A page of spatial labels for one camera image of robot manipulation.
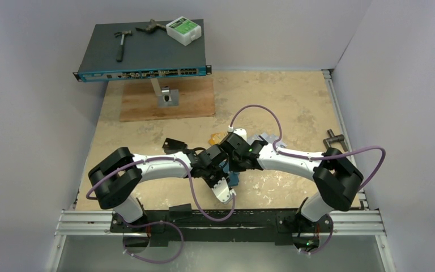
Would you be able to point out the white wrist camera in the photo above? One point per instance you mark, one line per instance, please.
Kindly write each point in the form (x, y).
(223, 192)
(238, 131)

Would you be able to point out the orange credit card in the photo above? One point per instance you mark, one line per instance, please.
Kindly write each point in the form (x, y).
(216, 138)

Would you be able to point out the black credit card stack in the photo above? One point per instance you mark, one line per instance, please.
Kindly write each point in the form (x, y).
(171, 146)

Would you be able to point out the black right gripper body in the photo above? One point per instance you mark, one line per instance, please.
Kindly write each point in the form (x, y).
(234, 163)

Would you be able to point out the brown wooden board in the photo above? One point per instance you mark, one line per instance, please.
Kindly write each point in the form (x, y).
(139, 102)

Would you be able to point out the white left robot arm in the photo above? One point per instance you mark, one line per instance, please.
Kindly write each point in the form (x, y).
(114, 179)

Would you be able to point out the dark metal clamp tool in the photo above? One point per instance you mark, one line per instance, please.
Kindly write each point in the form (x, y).
(151, 27)

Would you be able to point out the white green plastic box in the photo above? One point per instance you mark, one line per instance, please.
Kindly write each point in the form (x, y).
(184, 30)

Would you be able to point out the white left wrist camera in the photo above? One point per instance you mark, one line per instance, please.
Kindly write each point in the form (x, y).
(223, 192)

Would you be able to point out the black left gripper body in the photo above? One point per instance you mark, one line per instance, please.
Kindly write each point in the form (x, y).
(213, 174)

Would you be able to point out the grey metal pipe handle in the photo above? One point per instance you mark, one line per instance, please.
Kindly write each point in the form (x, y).
(335, 139)

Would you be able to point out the black block on base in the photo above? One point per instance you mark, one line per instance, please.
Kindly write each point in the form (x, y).
(180, 212)

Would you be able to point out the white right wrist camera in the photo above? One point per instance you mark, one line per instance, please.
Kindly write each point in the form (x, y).
(238, 131)

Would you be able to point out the grey metal stand bracket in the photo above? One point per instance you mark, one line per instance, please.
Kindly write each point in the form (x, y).
(166, 97)

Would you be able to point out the black handled hammer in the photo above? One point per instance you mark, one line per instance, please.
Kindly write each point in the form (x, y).
(121, 47)

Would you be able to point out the blue network switch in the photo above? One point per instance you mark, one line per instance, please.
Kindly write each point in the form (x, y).
(146, 56)

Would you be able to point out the blue leather card holder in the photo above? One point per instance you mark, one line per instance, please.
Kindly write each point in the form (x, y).
(233, 179)

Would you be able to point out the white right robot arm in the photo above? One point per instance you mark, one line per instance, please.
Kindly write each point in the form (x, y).
(336, 178)

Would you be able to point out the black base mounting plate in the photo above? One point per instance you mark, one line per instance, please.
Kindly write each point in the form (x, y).
(277, 226)

